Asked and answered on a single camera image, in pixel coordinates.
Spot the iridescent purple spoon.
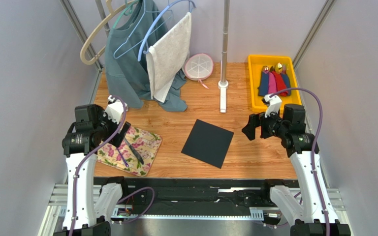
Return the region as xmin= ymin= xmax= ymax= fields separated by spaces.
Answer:
xmin=116 ymin=147 xmax=129 ymax=168

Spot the black paper napkin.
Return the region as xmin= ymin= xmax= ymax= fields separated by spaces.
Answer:
xmin=181 ymin=119 xmax=234 ymax=169

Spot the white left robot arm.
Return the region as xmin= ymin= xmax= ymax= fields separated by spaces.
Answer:
xmin=53 ymin=101 xmax=130 ymax=236

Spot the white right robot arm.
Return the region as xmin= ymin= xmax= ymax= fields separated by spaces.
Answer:
xmin=242 ymin=104 xmax=351 ymax=236

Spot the navy rolled napkin left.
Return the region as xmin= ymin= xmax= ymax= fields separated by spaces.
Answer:
xmin=258 ymin=71 xmax=269 ymax=96

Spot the navy rolled napkin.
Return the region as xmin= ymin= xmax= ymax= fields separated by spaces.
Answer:
xmin=278 ymin=73 xmax=291 ymax=96
xmin=258 ymin=71 xmax=269 ymax=96

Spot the pink rolled napkin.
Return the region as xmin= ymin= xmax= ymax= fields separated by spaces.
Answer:
xmin=268 ymin=72 xmax=278 ymax=94

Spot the red rolled napkin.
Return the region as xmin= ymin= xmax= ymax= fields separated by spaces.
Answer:
xmin=272 ymin=71 xmax=287 ymax=91

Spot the navy rolled napkin right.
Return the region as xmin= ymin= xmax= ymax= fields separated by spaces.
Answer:
xmin=278 ymin=73 xmax=291 ymax=96

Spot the floral placemat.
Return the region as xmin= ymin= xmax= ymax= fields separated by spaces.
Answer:
xmin=97 ymin=126 xmax=162 ymax=177

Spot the metal rack pole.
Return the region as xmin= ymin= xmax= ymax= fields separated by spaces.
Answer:
xmin=218 ymin=0 xmax=230 ymax=113

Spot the teal hanging shirt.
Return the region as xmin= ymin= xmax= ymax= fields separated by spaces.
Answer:
xmin=104 ymin=0 xmax=189 ymax=113

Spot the yellow plastic bin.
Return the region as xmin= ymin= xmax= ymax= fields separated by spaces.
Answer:
xmin=248 ymin=55 xmax=298 ymax=113

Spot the gold spoon in bin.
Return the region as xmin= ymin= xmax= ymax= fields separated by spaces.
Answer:
xmin=274 ymin=62 xmax=284 ymax=74

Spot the pink white mesh basket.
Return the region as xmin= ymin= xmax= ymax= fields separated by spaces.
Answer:
xmin=183 ymin=53 xmax=214 ymax=89

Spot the light blue clothes hanger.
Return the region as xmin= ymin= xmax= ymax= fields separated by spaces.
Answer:
xmin=113 ymin=0 xmax=197 ymax=62

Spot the white hanging towel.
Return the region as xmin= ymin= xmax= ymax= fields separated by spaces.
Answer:
xmin=146 ymin=12 xmax=192 ymax=102

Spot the teal clothes hanger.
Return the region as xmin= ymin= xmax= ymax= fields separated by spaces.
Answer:
xmin=110 ymin=0 xmax=143 ymax=32

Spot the beige clothes hanger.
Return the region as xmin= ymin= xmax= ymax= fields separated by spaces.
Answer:
xmin=79 ymin=0 xmax=134 ymax=65

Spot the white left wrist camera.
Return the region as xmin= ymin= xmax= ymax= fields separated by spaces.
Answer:
xmin=103 ymin=95 xmax=128 ymax=124

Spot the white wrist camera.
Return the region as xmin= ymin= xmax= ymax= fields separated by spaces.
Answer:
xmin=262 ymin=94 xmax=282 ymax=118
xmin=103 ymin=95 xmax=128 ymax=124

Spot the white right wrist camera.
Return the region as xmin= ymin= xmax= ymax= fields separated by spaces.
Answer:
xmin=262 ymin=94 xmax=282 ymax=118

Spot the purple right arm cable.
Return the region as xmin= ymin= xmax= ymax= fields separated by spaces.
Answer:
xmin=269 ymin=88 xmax=331 ymax=236

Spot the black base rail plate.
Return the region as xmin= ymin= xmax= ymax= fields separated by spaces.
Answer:
xmin=122 ymin=177 xmax=299 ymax=216

